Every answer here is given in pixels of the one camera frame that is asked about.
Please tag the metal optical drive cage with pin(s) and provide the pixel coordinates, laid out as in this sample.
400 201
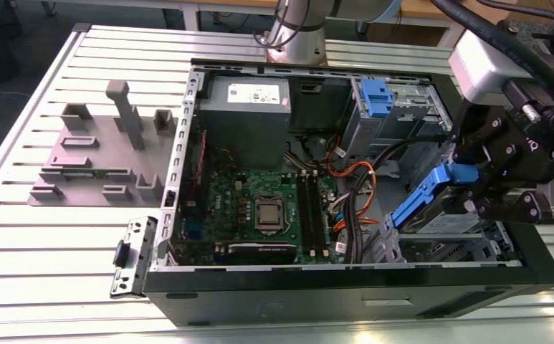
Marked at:
401 122

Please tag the black graphics card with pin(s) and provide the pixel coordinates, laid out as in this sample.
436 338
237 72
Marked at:
258 251

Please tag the wooden desk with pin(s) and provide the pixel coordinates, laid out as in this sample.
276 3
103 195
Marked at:
425 14

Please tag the black RAM slot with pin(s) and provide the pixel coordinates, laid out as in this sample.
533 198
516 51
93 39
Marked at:
306 215
320 215

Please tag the blue plastic drive latch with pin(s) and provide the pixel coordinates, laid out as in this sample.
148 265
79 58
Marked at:
374 93

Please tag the grey parts rack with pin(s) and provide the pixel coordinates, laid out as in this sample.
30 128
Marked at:
99 161

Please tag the black table corner cap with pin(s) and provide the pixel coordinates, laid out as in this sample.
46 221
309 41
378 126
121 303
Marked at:
82 27

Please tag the CPU socket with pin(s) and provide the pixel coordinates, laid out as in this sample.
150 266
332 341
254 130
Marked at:
272 199

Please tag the metal slot retention bracket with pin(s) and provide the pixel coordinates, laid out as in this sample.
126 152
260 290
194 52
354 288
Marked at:
133 251

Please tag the green RAM stick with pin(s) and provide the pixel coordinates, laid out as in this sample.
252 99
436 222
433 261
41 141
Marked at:
86 174

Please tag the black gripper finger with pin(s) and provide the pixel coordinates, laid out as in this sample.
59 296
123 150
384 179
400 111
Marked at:
482 136
521 208

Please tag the green motherboard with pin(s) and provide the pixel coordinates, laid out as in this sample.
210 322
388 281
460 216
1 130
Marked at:
232 229

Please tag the white metal desk frame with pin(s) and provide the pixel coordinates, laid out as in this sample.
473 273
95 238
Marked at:
190 19

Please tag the grey power supply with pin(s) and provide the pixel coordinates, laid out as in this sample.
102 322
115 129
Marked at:
244 136

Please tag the hard disk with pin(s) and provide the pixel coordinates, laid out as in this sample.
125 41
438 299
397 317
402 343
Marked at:
416 204

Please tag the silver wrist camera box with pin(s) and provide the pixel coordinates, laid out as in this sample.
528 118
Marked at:
477 68

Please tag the silver CPU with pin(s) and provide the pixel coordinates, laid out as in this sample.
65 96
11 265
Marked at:
269 214

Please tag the black PC case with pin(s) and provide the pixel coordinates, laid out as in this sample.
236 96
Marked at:
305 297

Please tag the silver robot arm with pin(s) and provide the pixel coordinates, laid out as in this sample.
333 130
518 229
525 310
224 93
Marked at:
296 43

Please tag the metal disk bay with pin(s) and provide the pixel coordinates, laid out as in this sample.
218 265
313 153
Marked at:
440 236

